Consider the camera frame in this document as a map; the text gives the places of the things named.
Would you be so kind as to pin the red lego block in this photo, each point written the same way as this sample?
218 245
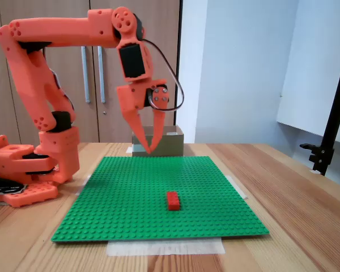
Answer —
173 201

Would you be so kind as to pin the brown cardboard box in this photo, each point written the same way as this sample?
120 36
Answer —
170 144

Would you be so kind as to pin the green lego baseplate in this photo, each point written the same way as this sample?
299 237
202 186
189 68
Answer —
130 198

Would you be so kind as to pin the masking tape strip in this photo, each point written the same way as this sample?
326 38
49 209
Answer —
164 249
239 191
80 192
129 149

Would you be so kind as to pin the wooden cabinet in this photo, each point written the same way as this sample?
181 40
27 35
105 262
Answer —
158 28

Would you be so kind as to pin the small white tape piece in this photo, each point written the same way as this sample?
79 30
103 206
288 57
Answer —
316 172

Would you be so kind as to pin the black stand with clamp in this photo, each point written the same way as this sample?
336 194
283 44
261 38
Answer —
331 127

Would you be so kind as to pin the white wall panel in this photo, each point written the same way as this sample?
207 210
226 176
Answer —
309 85

